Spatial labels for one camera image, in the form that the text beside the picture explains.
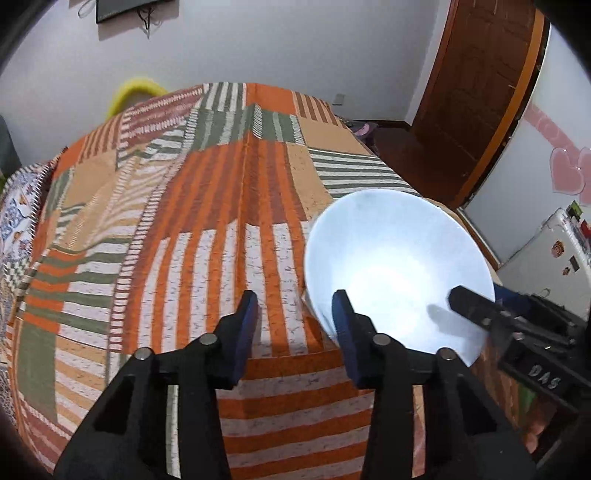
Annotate wall mounted black monitor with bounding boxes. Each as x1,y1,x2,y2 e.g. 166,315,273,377
77,0,179,40

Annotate white bowl with dark spots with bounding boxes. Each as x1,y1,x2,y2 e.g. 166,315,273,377
304,189,495,365

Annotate grey plush toy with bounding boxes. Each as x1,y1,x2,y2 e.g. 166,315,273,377
0,117,22,180

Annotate patchwork striped tablecloth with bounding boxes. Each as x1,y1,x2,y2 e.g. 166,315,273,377
1,82,410,479

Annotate brown wooden door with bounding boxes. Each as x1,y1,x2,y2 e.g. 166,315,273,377
413,1,544,208

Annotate white mini fridge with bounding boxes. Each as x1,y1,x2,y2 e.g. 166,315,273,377
498,202,590,320

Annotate patterned quilt blanket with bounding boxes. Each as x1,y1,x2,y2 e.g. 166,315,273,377
0,161,56,324

